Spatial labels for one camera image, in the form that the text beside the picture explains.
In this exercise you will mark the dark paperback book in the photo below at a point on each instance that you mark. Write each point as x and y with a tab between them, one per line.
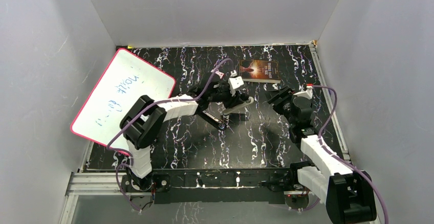
261	71

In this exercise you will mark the pink-framed whiteboard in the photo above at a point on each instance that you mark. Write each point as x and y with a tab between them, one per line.
126	78

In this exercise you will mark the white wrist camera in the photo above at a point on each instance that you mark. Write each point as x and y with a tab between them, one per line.
235	81
307	93

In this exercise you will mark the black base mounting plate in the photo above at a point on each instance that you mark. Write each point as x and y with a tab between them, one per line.
271	185

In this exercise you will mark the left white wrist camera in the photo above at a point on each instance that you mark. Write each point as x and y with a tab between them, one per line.
235	81

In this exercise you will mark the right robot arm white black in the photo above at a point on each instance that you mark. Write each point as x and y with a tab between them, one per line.
347	195

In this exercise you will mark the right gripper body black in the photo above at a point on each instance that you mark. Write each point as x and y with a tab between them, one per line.
284	106

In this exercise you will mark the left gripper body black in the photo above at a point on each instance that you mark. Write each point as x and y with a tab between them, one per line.
223	95

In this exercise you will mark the aluminium frame rail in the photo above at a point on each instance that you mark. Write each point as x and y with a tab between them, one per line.
106	184

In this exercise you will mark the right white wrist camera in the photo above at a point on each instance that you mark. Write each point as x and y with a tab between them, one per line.
307	93

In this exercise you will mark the black stapler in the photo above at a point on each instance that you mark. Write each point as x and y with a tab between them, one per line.
218	123

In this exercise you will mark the small red staple box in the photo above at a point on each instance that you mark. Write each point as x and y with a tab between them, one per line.
221	75

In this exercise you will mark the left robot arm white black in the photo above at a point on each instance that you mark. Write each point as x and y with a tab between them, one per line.
144	120

